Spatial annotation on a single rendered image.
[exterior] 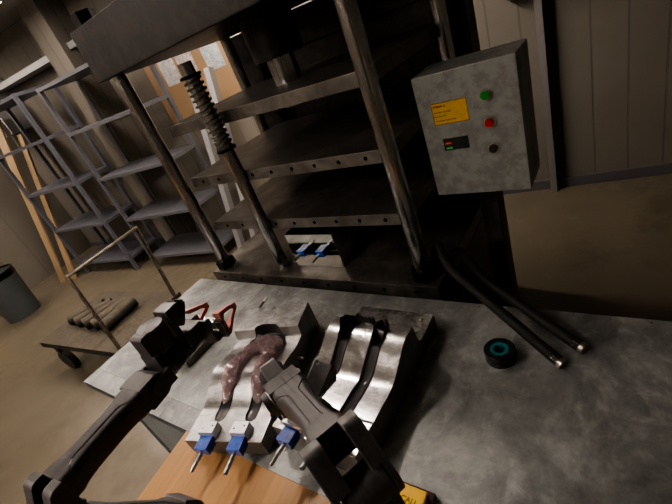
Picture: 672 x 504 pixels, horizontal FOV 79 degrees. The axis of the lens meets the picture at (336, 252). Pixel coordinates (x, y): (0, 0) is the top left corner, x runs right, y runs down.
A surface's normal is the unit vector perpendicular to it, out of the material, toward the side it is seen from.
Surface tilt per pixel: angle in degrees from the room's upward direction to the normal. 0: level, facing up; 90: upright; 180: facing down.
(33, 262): 90
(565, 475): 0
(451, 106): 90
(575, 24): 90
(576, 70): 90
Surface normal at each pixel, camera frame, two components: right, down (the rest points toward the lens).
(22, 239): 0.87, -0.07
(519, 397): -0.33, -0.81
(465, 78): -0.49, 0.58
